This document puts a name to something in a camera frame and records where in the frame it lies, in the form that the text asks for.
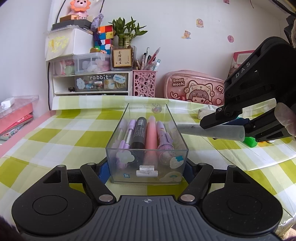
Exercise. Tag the black box under lion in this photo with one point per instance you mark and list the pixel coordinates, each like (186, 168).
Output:
(84, 24)

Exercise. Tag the gloved right hand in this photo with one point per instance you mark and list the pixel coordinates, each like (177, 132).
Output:
(286, 117)

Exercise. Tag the pink perforated pen holder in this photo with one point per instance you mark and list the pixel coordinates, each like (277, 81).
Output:
(144, 83)

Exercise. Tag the light blue pen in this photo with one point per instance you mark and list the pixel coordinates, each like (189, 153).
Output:
(226, 132)

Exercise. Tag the white eraser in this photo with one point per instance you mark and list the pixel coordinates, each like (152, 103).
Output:
(204, 112)

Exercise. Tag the colourful rubik cube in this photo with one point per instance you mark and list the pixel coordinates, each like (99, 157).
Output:
(103, 38)

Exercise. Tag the black grey marker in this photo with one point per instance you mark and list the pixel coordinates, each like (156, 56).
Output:
(138, 141)

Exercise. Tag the red pink book stack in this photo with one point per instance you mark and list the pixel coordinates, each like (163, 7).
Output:
(17, 116)

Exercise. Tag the lucky bamboo plant pot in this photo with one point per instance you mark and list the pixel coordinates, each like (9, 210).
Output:
(123, 54)

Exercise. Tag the green cap highlighter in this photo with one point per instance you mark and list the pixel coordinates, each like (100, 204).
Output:
(250, 142)

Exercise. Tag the clear plastic organizer box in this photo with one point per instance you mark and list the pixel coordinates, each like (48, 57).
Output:
(136, 172)

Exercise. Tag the orange lion figurine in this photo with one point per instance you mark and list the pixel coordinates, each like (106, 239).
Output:
(80, 7)

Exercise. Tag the white drawer organizer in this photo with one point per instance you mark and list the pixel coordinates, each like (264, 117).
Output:
(74, 70)

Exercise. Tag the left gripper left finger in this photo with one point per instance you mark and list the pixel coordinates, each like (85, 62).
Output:
(95, 177)

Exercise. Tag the pink cartoon pencil case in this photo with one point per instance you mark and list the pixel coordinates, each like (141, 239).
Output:
(193, 86)

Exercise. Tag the boxed comic book set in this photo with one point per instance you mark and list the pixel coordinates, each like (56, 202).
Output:
(238, 59)

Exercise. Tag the purple cartoon pen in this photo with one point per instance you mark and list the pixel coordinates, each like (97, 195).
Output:
(165, 148)

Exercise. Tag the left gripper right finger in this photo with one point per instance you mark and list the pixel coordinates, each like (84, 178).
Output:
(197, 176)

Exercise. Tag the pink highlighter pen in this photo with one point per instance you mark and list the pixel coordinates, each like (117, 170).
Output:
(151, 143)

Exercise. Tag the white charger plug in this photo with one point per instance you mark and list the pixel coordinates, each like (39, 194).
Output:
(7, 103)

